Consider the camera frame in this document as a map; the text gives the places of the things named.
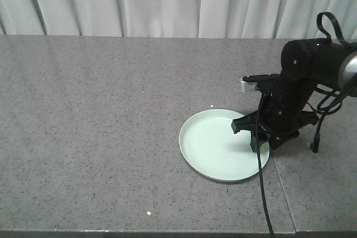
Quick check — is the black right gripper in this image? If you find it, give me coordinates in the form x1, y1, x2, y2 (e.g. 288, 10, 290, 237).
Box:
231, 74, 319, 153

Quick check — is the white pleated curtain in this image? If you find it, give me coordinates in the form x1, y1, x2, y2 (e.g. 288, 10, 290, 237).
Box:
1, 0, 356, 39

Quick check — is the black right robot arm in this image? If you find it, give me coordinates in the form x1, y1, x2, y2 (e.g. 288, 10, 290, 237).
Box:
231, 38, 356, 153

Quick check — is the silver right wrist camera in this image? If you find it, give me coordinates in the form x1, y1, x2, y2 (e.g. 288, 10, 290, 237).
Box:
240, 80, 259, 93

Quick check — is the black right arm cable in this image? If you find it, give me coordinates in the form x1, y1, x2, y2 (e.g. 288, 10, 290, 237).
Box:
255, 12, 357, 238

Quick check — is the mint green round plate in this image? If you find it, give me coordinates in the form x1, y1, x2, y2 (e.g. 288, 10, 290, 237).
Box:
178, 109, 259, 183

